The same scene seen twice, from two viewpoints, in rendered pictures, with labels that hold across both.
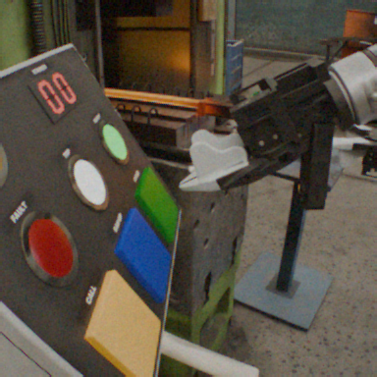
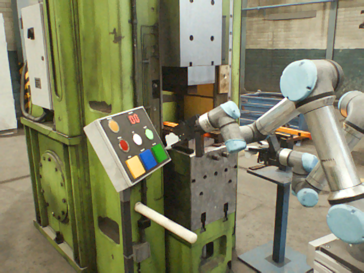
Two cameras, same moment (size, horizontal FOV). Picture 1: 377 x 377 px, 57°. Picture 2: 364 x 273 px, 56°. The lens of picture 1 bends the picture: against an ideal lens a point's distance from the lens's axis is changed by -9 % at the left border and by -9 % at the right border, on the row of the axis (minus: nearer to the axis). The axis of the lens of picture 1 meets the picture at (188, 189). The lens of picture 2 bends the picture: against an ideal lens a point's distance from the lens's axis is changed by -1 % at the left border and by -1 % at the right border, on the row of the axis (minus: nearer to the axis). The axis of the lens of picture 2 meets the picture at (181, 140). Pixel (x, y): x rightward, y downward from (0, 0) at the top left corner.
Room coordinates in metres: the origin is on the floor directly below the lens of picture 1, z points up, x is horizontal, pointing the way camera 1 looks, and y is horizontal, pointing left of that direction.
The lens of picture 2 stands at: (-0.92, -0.56, 1.44)
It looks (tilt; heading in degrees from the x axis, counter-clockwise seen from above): 15 degrees down; 21
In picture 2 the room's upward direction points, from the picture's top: 1 degrees counter-clockwise
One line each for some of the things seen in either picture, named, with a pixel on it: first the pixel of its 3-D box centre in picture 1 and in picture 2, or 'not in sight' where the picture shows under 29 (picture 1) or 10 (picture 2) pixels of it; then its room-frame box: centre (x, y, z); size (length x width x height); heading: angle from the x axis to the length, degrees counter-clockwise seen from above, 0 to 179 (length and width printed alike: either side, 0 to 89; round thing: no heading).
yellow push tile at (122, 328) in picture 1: (124, 330); (135, 167); (0.20, 0.05, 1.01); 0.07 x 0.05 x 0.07; 176
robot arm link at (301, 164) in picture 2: not in sight; (302, 161); (0.57, -0.56, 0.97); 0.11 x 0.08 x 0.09; 61
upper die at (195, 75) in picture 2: not in sight; (176, 73); (0.94, 0.16, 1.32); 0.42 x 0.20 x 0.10; 61
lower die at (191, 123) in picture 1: (126, 113); (177, 134); (0.94, 0.16, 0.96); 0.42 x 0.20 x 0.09; 61
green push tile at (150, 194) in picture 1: (155, 205); (158, 153); (0.40, 0.04, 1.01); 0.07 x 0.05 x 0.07; 176
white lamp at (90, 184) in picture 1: (88, 182); (137, 139); (0.30, 0.09, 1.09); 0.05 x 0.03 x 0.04; 151
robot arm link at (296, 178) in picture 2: not in sight; (301, 184); (0.56, -0.56, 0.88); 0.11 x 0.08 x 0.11; 12
